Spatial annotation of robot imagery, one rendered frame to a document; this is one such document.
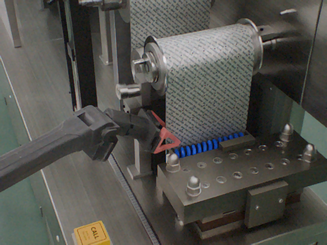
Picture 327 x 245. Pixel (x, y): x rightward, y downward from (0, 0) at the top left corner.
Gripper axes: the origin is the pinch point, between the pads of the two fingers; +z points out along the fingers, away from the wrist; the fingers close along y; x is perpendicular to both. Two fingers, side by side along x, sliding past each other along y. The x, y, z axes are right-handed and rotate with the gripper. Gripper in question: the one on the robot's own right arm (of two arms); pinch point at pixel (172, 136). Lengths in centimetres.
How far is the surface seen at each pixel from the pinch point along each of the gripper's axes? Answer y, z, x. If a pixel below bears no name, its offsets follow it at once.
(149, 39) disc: -9.1, -13.6, 19.3
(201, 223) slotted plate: 18.0, 7.1, -12.1
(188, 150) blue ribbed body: 3.1, 4.4, -1.4
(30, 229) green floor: -91, 25, -110
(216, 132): 0.2, 12.2, 4.5
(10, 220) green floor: -100, 18, -114
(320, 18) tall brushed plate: 10.2, 11.5, 41.8
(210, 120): 0.2, 8.4, 7.4
